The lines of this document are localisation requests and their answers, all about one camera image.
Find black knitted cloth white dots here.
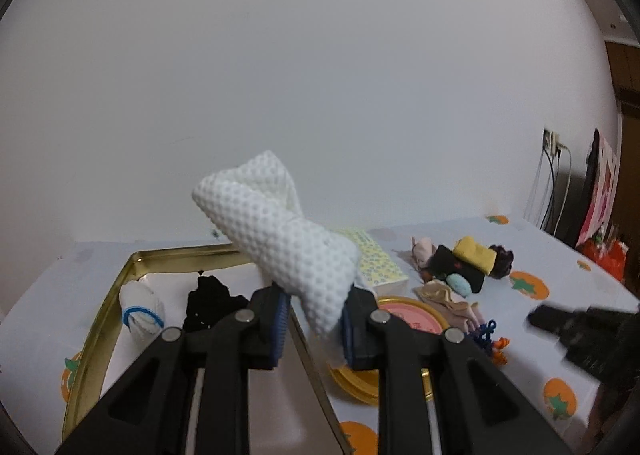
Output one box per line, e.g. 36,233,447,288
182,274,248,334

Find white waffle textured cloth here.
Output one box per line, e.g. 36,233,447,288
192,150,360,342

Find pink cream cloth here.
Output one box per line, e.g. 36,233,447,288
413,281,487,334

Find small pink plush toy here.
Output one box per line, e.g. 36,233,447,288
411,237,437,270

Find light blue soft ball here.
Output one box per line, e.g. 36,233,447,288
446,273,472,298

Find black wristband red logo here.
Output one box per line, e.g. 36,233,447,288
426,245,485,293

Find blue cord orange toy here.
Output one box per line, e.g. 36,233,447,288
468,319,511,367

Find white sock with blue band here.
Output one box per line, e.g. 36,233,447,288
118,281,165,349

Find dark purple scrunchie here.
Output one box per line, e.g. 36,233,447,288
489,245,514,279

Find yellow cloth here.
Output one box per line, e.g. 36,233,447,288
452,235,497,275

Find round yellow tin pink lid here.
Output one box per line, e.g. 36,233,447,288
330,297,449,406

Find yellow patterned tissue pack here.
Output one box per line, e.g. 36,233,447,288
337,230,409,297

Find orange plastic bag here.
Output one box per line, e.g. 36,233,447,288
578,233,628,282

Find gold rectangular tin tray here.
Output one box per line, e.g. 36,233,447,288
62,245,352,454

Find pink patchwork cloth on monitor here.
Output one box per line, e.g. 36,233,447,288
576,130,618,247

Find brown wooden door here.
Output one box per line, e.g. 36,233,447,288
605,41,640,141

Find black power cable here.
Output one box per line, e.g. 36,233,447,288
538,149,558,231

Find white power cable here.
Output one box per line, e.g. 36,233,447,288
552,145,573,236

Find wall power socket with plugs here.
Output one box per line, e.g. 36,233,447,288
542,129,560,158

